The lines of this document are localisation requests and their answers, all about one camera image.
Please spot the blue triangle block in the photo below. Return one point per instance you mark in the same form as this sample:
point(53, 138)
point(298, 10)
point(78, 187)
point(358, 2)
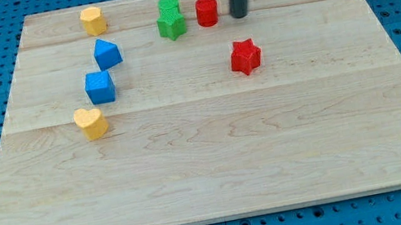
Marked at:
point(106, 54)

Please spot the red cylinder block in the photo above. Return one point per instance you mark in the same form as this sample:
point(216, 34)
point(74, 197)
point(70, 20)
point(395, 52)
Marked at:
point(206, 12)

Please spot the yellow heart block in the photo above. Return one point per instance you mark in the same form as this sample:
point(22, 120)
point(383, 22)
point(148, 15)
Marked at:
point(91, 122)

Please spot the yellow hexagon block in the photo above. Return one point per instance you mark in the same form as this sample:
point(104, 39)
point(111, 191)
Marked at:
point(93, 21)

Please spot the red star block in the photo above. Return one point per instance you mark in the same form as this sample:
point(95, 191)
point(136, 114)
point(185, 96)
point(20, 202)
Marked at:
point(245, 56)

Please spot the green star block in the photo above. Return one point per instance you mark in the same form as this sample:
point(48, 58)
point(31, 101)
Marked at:
point(171, 24)

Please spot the blue cube block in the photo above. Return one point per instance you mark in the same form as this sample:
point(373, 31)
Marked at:
point(100, 88)

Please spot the light wooden board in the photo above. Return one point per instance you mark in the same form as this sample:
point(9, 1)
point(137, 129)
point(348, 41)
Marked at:
point(191, 142)

